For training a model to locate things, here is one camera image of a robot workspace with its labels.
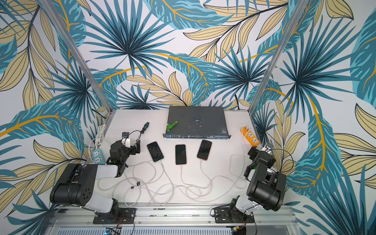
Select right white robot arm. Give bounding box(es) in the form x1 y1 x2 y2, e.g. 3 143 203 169
229 143 287 222

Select phone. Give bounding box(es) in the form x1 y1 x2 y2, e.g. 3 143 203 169
175 145 187 165
197 140 212 161
147 142 164 162

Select orange power strip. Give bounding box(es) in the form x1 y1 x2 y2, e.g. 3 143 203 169
241 126 260 146

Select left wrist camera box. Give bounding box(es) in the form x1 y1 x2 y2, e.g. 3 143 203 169
121 132 131 148

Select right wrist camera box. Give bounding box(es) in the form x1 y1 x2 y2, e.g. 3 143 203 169
261 143 274 154

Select coiled white power cord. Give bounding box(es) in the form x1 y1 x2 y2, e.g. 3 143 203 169
88 123 107 159

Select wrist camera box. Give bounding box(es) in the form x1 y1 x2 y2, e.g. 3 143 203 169
261 143 274 154
121 132 131 148

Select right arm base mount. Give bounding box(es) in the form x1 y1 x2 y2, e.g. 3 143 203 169
210 205 255 224

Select green black screwdriver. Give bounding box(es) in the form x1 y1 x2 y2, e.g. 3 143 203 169
141 122 149 134

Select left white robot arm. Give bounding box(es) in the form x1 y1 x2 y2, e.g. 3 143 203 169
50 140 141 218

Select aluminium front rail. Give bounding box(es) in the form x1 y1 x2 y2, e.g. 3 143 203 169
45 204 302 235

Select white cable with black plug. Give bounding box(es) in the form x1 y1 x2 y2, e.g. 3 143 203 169
96 160 165 208

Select green plastic pipe fitting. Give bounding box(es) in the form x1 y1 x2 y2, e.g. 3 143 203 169
166 121 178 133

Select dark grey network switch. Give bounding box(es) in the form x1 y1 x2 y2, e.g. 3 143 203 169
163 106 231 140

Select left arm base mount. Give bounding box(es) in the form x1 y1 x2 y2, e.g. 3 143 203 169
93 208 137 225

